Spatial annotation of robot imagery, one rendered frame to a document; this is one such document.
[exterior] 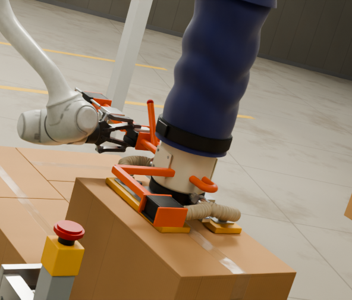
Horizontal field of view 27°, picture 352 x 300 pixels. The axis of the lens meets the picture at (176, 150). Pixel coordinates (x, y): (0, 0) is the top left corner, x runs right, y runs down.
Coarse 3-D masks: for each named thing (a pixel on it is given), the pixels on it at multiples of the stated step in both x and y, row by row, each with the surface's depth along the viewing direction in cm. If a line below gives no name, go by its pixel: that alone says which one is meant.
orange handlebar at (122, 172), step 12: (96, 108) 259; (144, 144) 233; (120, 168) 200; (132, 168) 204; (144, 168) 207; (156, 168) 209; (168, 168) 212; (132, 180) 194; (192, 180) 212; (204, 180) 214; (144, 192) 188
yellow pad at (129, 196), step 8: (112, 184) 225; (120, 184) 224; (120, 192) 221; (128, 192) 220; (128, 200) 217; (136, 200) 216; (136, 208) 213; (152, 224) 206; (184, 224) 208; (160, 232) 203; (168, 232) 204; (176, 232) 206; (184, 232) 207
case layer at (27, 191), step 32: (0, 160) 339; (32, 160) 351; (64, 160) 364; (96, 160) 378; (0, 192) 304; (32, 192) 314; (64, 192) 324; (0, 224) 275; (32, 224) 283; (0, 256) 271; (32, 256) 259
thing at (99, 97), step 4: (88, 92) 267; (92, 92) 268; (96, 92) 270; (92, 96) 262; (96, 96) 264; (100, 96) 266; (104, 96) 268; (96, 100) 262; (100, 100) 263; (104, 100) 264; (108, 100) 265; (100, 104) 263; (108, 104) 265
